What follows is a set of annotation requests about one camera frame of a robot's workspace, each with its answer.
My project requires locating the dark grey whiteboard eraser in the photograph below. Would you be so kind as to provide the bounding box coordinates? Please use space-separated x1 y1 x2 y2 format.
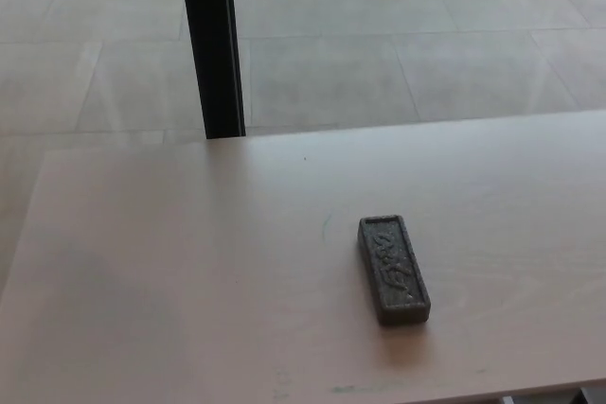
357 215 433 327

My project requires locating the black metal post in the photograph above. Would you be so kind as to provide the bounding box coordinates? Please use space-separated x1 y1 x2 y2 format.
177 0 247 140

